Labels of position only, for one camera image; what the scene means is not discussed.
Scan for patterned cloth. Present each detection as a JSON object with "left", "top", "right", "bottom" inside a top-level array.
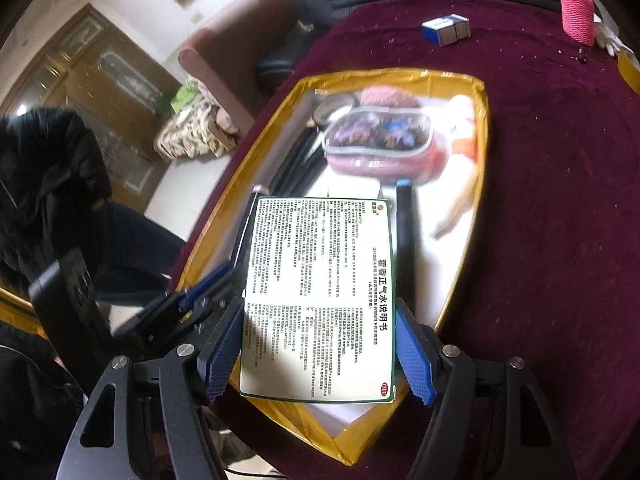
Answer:
[{"left": 154, "top": 87, "right": 238, "bottom": 161}]

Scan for reddish-brown armchair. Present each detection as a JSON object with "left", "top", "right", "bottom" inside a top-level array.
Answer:
[{"left": 178, "top": 0, "right": 321, "bottom": 136}]

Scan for person's dark trousers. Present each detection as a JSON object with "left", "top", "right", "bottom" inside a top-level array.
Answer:
[{"left": 92, "top": 200, "right": 188, "bottom": 306}]

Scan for wooden glass-door cabinet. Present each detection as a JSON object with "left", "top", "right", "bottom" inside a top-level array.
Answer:
[{"left": 0, "top": 2, "right": 183, "bottom": 211}]

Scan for yellow-taped white foam box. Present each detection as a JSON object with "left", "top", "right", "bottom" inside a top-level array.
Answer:
[{"left": 172, "top": 71, "right": 488, "bottom": 467}]

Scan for white plush toy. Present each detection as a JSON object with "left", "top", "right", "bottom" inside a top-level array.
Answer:
[{"left": 592, "top": 10, "right": 623, "bottom": 56}]

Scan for pink fluffy pom-pom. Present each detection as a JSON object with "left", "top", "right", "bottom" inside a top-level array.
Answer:
[{"left": 357, "top": 85, "right": 421, "bottom": 111}]

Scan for white printed medicine box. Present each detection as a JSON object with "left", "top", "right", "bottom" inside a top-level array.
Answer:
[{"left": 239, "top": 195, "right": 398, "bottom": 405}]

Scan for flask with pink knitted sleeve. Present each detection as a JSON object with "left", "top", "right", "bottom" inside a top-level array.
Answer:
[{"left": 551, "top": 0, "right": 598, "bottom": 47}]

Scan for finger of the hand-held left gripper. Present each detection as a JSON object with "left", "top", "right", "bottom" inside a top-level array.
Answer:
[
  {"left": 230, "top": 185, "right": 271, "bottom": 286},
  {"left": 177, "top": 260, "right": 236, "bottom": 311}
]

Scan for yellow tape roll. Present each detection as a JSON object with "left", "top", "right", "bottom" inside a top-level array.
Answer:
[{"left": 616, "top": 47, "right": 640, "bottom": 93}]

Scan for blue and white small carton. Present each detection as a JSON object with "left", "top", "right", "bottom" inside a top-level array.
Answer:
[{"left": 421, "top": 13, "right": 472, "bottom": 48}]

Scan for green cloth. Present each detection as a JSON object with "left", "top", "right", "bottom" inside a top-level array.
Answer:
[{"left": 170, "top": 85, "right": 201, "bottom": 113}]

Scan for black marker with red end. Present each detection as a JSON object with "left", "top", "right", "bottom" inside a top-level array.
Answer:
[{"left": 285, "top": 132, "right": 331, "bottom": 196}]

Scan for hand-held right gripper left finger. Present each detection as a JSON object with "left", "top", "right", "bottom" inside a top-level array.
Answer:
[{"left": 57, "top": 296, "right": 246, "bottom": 480}]

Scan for white tube with orange cap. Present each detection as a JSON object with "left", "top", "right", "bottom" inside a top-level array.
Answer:
[{"left": 446, "top": 94, "right": 478, "bottom": 161}]

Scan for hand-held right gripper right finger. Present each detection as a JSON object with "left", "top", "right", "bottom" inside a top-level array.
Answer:
[{"left": 395, "top": 297, "right": 576, "bottom": 480}]

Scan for person's black jacket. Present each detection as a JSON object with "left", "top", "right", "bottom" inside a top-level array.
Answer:
[{"left": 0, "top": 107, "right": 113, "bottom": 480}]

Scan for pink printed pencil case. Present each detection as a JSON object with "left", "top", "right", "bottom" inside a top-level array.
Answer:
[{"left": 320, "top": 110, "right": 448, "bottom": 186}]

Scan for black marker with gold end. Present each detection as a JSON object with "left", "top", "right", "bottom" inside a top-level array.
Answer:
[{"left": 267, "top": 130, "right": 316, "bottom": 196}]

